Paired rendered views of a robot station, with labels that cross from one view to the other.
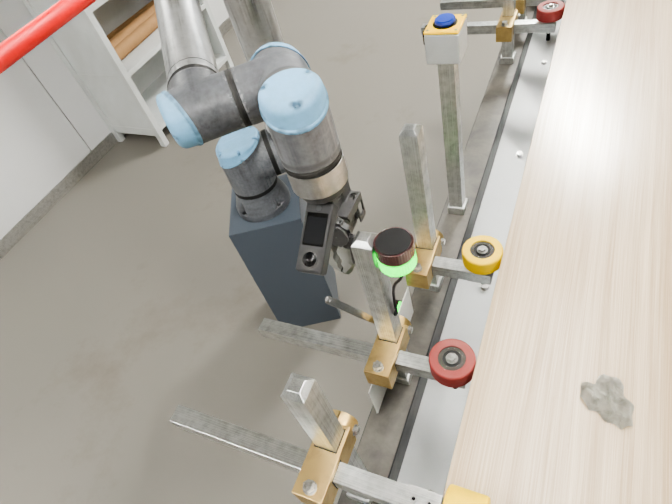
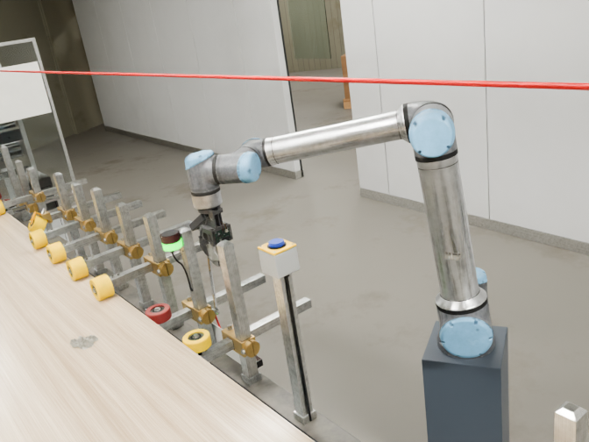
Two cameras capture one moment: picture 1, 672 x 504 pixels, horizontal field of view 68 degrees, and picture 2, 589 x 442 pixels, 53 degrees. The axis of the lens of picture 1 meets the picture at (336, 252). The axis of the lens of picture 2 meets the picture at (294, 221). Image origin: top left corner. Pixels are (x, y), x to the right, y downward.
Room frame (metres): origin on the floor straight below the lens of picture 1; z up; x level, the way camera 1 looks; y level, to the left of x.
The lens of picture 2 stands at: (1.38, -1.61, 1.78)
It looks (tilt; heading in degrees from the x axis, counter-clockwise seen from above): 21 degrees down; 107
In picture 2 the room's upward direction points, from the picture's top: 9 degrees counter-clockwise
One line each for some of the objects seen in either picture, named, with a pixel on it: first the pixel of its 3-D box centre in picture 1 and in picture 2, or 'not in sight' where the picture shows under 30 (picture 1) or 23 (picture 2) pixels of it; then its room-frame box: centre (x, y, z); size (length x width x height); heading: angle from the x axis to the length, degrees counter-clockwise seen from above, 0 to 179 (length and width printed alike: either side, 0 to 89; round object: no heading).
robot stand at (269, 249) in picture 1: (289, 257); (469, 414); (1.36, 0.18, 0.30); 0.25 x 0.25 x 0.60; 81
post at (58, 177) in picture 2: not in sight; (70, 219); (-0.48, 0.70, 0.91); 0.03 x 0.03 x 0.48; 53
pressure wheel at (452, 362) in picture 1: (453, 372); (160, 323); (0.41, -0.13, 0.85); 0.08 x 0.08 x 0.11
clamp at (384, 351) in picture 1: (390, 349); (197, 310); (0.50, -0.04, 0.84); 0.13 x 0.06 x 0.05; 143
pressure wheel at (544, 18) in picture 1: (549, 22); not in sight; (1.41, -0.88, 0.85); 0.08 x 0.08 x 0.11
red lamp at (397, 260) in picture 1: (394, 246); (170, 236); (0.49, -0.09, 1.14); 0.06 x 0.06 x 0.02
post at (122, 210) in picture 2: not in sight; (135, 260); (0.12, 0.25, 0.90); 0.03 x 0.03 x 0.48; 53
